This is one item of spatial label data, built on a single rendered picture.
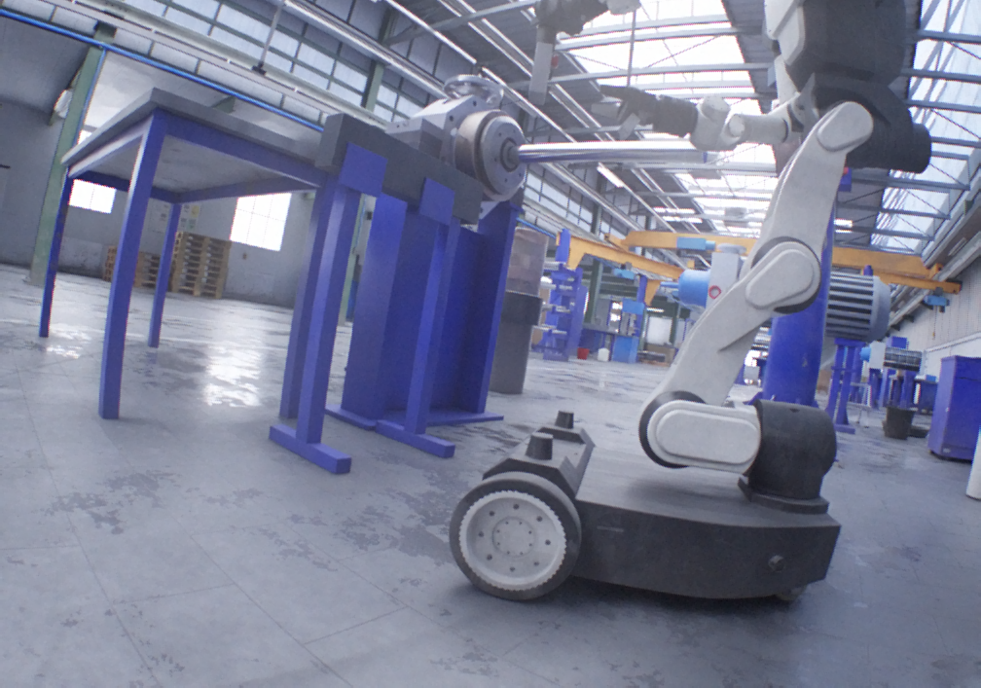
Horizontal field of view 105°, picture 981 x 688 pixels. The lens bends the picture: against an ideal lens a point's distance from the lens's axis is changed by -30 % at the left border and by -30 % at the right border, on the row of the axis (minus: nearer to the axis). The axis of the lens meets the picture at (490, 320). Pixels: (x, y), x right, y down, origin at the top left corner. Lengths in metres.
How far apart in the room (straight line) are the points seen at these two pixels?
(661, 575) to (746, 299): 0.48
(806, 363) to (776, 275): 2.15
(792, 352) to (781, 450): 2.10
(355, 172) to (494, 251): 1.16
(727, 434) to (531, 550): 0.39
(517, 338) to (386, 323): 1.72
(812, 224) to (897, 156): 0.28
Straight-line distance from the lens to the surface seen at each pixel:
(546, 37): 1.22
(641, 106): 1.15
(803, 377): 3.10
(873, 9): 1.29
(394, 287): 1.85
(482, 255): 2.43
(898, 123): 1.22
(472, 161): 2.00
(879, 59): 1.25
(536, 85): 1.15
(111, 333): 1.49
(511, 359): 3.45
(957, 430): 4.25
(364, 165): 1.38
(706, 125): 1.20
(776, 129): 1.32
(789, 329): 3.11
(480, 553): 0.85
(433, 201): 1.56
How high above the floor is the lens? 0.41
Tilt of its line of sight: 1 degrees up
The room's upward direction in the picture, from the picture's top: 10 degrees clockwise
